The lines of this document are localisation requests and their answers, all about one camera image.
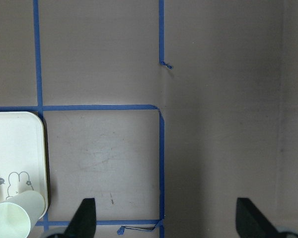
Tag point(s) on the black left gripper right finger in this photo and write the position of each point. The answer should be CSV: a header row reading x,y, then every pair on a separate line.
x,y
251,223

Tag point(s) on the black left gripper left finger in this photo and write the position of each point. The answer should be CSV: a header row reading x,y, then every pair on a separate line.
x,y
83,223

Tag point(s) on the pale green plastic cup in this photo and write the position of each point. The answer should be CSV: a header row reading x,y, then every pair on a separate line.
x,y
19,214

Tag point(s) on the cream white plastic tray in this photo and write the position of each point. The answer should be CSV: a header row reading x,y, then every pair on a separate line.
x,y
22,155

